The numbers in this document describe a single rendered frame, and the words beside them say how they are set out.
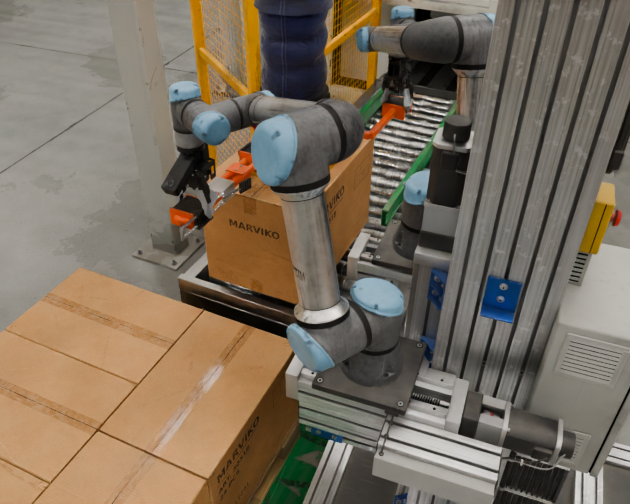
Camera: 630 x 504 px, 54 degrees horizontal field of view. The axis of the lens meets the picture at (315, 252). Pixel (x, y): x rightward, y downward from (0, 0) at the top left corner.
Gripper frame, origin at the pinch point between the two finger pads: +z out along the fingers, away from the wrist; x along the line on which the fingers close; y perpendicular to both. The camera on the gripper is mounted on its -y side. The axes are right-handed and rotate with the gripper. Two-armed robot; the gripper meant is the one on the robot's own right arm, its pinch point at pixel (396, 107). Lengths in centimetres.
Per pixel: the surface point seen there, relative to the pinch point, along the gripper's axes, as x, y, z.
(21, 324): -103, 101, 64
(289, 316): -14, 59, 59
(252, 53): -70, -17, -3
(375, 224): -11, -17, 66
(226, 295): -41, 59, 59
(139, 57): -125, -10, 5
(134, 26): -125, -10, -9
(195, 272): -59, 53, 59
